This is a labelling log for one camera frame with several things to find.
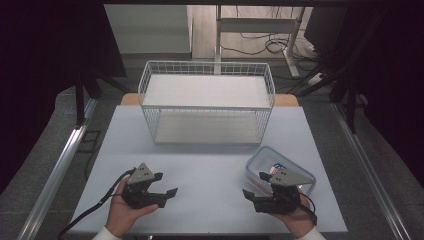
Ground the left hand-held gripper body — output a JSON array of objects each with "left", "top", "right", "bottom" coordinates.
[{"left": 121, "top": 162, "right": 168, "bottom": 210}]

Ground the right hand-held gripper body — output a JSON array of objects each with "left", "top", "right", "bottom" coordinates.
[{"left": 254, "top": 168, "right": 316, "bottom": 215}]

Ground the clear plastic container blue rim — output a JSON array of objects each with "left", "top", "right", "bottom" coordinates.
[{"left": 245, "top": 145, "right": 317, "bottom": 198}]

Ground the white wire basket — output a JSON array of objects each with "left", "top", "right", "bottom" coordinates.
[{"left": 137, "top": 60, "right": 277, "bottom": 146}]

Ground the person's right hand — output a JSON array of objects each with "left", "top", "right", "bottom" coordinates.
[{"left": 271, "top": 193, "right": 318, "bottom": 239}]

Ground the person's left hand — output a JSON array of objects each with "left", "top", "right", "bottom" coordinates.
[{"left": 105, "top": 177, "right": 160, "bottom": 238}]

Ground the wooden table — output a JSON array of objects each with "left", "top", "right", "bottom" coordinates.
[{"left": 119, "top": 92, "right": 300, "bottom": 108}]

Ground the black stand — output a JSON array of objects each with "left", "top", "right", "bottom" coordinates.
[
  {"left": 289, "top": 49, "right": 360, "bottom": 135},
  {"left": 74, "top": 66, "right": 134, "bottom": 131}
]

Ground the white power strip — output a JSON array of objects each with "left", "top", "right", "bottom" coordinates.
[{"left": 306, "top": 72, "right": 325, "bottom": 87}]

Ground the white cabinet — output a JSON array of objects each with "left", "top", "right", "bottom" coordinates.
[{"left": 103, "top": 3, "right": 194, "bottom": 56}]

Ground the dark curtain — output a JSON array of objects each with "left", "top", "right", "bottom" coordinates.
[
  {"left": 0, "top": 0, "right": 128, "bottom": 195},
  {"left": 333, "top": 0, "right": 424, "bottom": 188}
]

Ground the dark box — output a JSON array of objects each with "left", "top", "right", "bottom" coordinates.
[{"left": 303, "top": 6, "right": 338, "bottom": 52}]

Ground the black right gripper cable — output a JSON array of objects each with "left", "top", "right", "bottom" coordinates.
[{"left": 297, "top": 190, "right": 318, "bottom": 225}]

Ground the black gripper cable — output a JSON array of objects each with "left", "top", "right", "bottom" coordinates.
[
  {"left": 57, "top": 168, "right": 137, "bottom": 240},
  {"left": 297, "top": 190, "right": 318, "bottom": 225}
]

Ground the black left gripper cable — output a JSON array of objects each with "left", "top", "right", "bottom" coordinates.
[{"left": 57, "top": 168, "right": 137, "bottom": 240}]

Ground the aluminium rail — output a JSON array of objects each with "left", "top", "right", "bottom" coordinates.
[
  {"left": 16, "top": 97, "right": 98, "bottom": 240},
  {"left": 330, "top": 102, "right": 414, "bottom": 240}
]

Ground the tangle of black floor cables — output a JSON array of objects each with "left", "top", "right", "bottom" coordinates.
[{"left": 219, "top": 5, "right": 322, "bottom": 73}]

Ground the white desk frame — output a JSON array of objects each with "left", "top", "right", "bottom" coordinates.
[{"left": 214, "top": 4, "right": 306, "bottom": 79}]

